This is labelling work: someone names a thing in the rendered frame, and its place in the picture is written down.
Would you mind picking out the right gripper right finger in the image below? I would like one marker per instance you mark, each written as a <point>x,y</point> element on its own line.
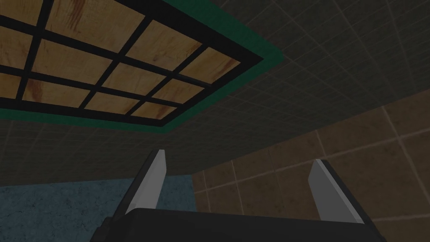
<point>331,195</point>

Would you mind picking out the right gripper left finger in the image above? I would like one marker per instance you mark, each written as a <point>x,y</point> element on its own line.
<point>147,186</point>

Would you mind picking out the green framed window black grid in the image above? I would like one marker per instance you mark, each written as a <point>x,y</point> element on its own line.
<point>111,64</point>

